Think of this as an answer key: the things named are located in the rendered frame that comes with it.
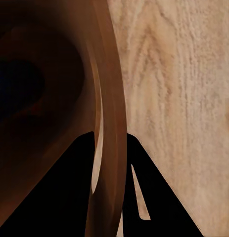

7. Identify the can of soda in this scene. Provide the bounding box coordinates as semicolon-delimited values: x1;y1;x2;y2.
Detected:
0;57;46;121

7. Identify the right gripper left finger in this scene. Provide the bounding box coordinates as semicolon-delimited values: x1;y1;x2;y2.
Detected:
0;132;95;237

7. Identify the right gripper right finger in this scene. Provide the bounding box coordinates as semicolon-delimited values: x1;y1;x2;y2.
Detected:
122;133;203;237

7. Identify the trash can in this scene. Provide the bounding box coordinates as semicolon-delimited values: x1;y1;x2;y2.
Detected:
0;0;127;237

